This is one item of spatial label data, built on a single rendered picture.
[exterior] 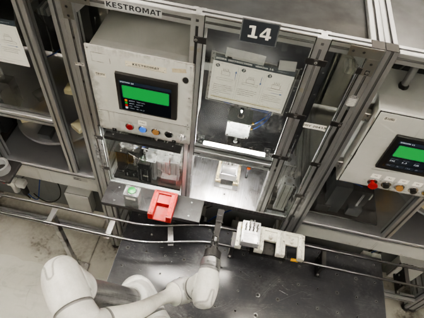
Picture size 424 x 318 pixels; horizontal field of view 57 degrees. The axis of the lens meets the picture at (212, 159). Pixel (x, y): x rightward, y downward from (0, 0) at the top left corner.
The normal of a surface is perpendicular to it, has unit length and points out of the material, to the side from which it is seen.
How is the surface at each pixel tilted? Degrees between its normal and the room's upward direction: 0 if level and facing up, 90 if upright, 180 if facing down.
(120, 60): 90
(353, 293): 0
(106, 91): 90
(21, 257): 0
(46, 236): 0
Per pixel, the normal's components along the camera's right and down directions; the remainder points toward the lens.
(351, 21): 0.09, -0.60
